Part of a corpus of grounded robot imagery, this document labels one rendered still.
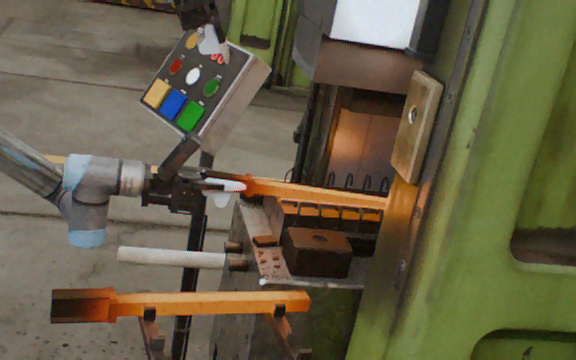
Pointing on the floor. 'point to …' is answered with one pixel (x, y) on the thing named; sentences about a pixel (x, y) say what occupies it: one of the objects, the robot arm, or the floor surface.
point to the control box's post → (191, 267)
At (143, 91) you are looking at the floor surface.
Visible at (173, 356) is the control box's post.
